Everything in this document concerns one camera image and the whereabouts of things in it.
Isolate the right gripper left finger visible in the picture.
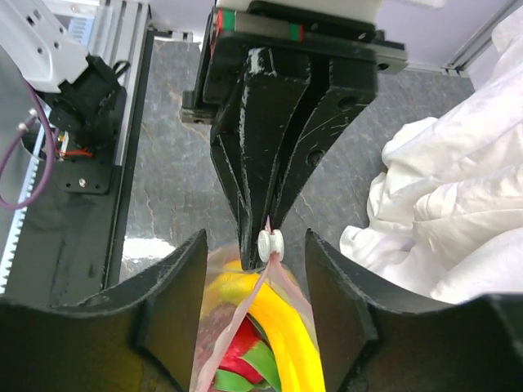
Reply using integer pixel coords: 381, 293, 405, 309
1, 230, 208, 391

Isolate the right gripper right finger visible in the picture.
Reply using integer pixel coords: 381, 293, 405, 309
305, 231, 522, 391

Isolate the white cable duct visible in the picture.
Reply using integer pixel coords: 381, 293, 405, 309
1, 126, 45, 295

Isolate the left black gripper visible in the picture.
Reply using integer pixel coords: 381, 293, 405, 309
181, 1, 408, 270

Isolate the white t-shirt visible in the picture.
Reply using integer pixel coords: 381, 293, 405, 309
339, 11, 522, 304

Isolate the clear pink zip top bag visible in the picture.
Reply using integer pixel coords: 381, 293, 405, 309
190, 222, 326, 391

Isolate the yellow banana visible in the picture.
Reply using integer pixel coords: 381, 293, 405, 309
196, 260, 325, 391

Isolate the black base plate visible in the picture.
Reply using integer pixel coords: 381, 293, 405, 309
3, 32, 154, 306

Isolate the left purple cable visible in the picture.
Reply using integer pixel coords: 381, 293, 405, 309
0, 81, 60, 212

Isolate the pink dragon fruit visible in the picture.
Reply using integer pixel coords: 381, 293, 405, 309
212, 316, 282, 391

